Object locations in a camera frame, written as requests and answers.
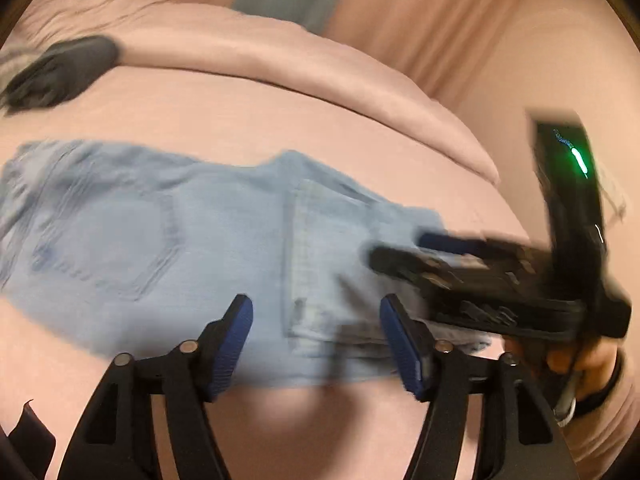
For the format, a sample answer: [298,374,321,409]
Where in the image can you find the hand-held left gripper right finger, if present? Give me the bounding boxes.
[379,294,581,480]

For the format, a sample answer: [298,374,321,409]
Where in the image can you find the black wrist strap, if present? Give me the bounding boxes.
[575,347,627,413]

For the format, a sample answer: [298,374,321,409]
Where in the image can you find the pink curtain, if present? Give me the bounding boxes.
[120,0,548,106]

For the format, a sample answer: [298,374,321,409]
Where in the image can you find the folded dark denim pants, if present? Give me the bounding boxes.
[0,35,121,113]

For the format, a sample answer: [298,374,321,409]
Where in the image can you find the light blue denim pants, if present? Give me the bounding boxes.
[0,140,493,391]

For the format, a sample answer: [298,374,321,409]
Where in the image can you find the pink bed sheet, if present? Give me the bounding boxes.
[0,62,551,480]

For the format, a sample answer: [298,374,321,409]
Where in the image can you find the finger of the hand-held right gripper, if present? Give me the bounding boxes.
[414,230,506,261]
[369,245,481,293]

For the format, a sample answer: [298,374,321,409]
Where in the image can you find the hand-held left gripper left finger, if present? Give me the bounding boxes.
[57,294,253,480]

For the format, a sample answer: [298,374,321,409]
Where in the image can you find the person's right hand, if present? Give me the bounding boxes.
[545,332,618,401]

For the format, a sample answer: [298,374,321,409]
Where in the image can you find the pink duvet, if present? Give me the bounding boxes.
[7,0,501,186]

